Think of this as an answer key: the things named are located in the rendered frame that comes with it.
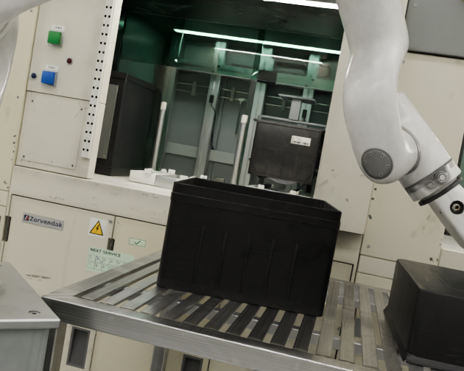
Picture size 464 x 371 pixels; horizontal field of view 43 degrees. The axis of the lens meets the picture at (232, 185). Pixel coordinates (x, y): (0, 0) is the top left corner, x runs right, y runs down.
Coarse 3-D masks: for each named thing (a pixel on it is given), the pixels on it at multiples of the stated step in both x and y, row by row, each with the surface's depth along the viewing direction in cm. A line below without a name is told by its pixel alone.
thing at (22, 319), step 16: (0, 272) 86; (16, 272) 88; (16, 288) 80; (0, 304) 72; (16, 304) 73; (32, 304) 74; (0, 320) 66; (16, 320) 67; (32, 320) 68; (48, 320) 69; (0, 336) 67; (16, 336) 68; (32, 336) 69; (0, 352) 68; (16, 352) 69; (32, 352) 70; (0, 368) 68; (16, 368) 69; (32, 368) 70
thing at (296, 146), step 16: (288, 96) 191; (256, 128) 187; (272, 128) 186; (288, 128) 185; (304, 128) 184; (256, 144) 187; (272, 144) 186; (288, 144) 185; (304, 144) 184; (320, 144) 188; (256, 160) 187; (272, 160) 186; (288, 160) 185; (304, 160) 184; (256, 176) 187; (272, 176) 186; (288, 176) 185; (304, 176) 184
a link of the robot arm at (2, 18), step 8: (0, 0) 65; (8, 0) 66; (16, 0) 66; (24, 0) 67; (32, 0) 68; (40, 0) 69; (48, 0) 70; (0, 8) 65; (8, 8) 66; (16, 8) 67; (24, 8) 68; (0, 16) 66; (8, 16) 67; (0, 24) 68
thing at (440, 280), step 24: (408, 264) 98; (408, 288) 86; (432, 288) 79; (456, 288) 82; (384, 312) 103; (408, 312) 82; (432, 312) 77; (456, 312) 76; (408, 336) 79; (432, 336) 77; (456, 336) 76; (408, 360) 77; (432, 360) 77; (456, 360) 76
